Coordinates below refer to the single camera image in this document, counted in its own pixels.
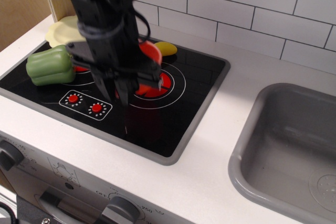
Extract green toy bell pepper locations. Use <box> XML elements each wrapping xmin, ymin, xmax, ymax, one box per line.
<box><xmin>26</xmin><ymin>45</ymin><xmax>76</xmax><ymax>86</ymax></box>

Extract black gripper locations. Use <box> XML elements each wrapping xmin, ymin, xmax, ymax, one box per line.
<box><xmin>66</xmin><ymin>22</ymin><xmax>147</xmax><ymax>106</ymax></box>

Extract grey oven knob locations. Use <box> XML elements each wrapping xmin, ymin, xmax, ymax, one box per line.
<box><xmin>101</xmin><ymin>197</ymin><xmax>140</xmax><ymax>224</ymax></box>
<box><xmin>1</xmin><ymin>141</ymin><xmax>24</xmax><ymax>171</ymax></box>

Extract grey sink basin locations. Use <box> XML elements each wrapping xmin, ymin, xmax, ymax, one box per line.
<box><xmin>228</xmin><ymin>83</ymin><xmax>335</xmax><ymax>223</ymax></box>

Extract black toy stovetop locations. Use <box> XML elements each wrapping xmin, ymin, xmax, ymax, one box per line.
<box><xmin>1</xmin><ymin>47</ymin><xmax>230</xmax><ymax>165</ymax></box>

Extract grey oven door handle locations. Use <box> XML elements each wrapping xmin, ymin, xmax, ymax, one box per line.
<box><xmin>37</xmin><ymin>191</ymin><xmax>101</xmax><ymax>223</ymax></box>

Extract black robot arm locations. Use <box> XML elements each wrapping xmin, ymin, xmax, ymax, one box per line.
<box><xmin>66</xmin><ymin>0</ymin><xmax>162</xmax><ymax>106</ymax></box>

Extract red plastic cup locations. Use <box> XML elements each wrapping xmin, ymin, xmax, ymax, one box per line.
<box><xmin>115</xmin><ymin>40</ymin><xmax>163</xmax><ymax>98</ymax></box>

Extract cream scalloped plate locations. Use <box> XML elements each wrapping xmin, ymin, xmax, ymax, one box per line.
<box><xmin>45</xmin><ymin>15</ymin><xmax>86</xmax><ymax>48</ymax></box>

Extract grey left oven knob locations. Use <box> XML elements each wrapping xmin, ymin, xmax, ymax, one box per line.
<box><xmin>1</xmin><ymin>141</ymin><xmax>24</xmax><ymax>171</ymax></box>

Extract yellow toy banana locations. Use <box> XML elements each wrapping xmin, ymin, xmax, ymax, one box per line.
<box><xmin>154</xmin><ymin>41</ymin><xmax>177</xmax><ymax>57</ymax></box>

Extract grey right oven knob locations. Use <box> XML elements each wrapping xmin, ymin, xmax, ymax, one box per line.
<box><xmin>101</xmin><ymin>197</ymin><xmax>140</xmax><ymax>224</ymax></box>

